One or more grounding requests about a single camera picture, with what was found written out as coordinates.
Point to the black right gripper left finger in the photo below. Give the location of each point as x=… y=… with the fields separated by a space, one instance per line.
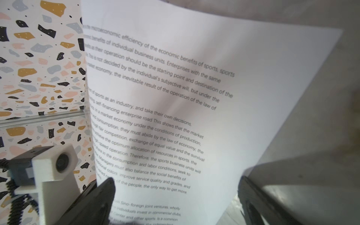
x=92 y=207

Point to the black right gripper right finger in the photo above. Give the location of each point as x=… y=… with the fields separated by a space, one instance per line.
x=259 y=207

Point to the white text paper sheet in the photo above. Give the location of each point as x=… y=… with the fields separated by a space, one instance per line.
x=182 y=103

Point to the aluminium corner post left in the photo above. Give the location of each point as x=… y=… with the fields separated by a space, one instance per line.
x=40 y=119

